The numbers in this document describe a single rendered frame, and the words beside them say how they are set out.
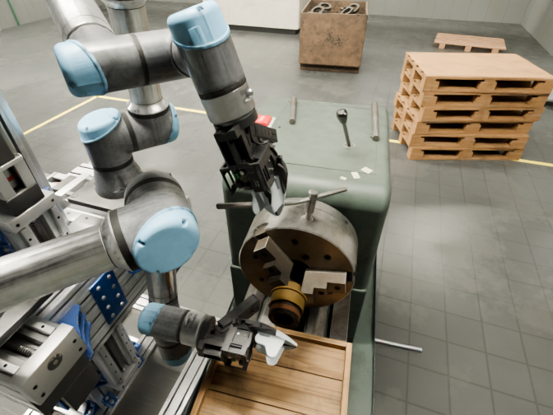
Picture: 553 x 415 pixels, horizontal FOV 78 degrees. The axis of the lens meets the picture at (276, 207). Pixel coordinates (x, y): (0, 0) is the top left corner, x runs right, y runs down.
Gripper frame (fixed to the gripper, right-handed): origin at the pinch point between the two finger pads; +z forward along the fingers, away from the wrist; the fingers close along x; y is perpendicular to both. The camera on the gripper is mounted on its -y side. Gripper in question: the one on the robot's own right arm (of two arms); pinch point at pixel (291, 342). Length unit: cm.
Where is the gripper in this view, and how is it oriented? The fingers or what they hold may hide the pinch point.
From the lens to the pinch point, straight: 81.9
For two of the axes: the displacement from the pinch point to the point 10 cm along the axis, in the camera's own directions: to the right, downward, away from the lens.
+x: 0.0, -7.7, -6.4
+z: 9.7, 1.5, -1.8
